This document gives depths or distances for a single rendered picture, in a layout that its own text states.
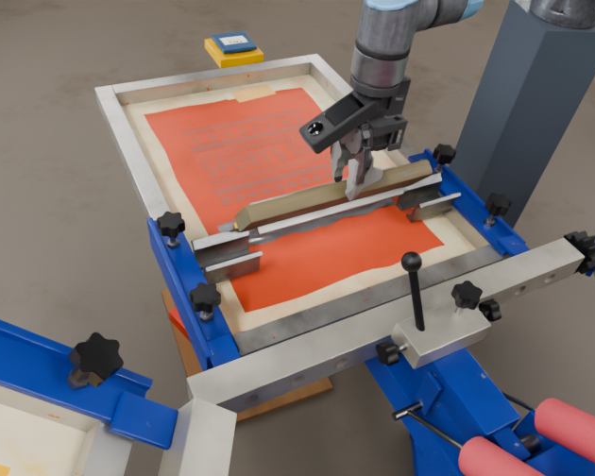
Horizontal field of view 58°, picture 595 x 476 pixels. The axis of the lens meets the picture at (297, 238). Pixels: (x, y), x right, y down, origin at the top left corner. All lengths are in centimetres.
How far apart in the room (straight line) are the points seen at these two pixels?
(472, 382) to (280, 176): 58
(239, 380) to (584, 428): 41
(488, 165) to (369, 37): 85
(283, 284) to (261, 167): 32
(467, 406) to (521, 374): 143
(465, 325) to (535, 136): 84
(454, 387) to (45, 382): 49
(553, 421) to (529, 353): 149
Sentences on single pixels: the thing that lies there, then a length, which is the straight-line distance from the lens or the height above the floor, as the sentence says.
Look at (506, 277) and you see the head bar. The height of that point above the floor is 104.
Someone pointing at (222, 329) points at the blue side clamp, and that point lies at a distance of 80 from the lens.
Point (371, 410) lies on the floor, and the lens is 190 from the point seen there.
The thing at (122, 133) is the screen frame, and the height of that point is 99.
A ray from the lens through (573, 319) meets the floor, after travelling 245.
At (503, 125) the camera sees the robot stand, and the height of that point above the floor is 95.
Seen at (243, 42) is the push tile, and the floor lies 97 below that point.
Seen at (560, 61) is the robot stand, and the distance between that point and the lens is 142.
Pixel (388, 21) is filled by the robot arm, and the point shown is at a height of 139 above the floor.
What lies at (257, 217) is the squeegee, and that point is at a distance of 83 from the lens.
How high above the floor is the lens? 166
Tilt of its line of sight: 45 degrees down
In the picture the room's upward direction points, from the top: 7 degrees clockwise
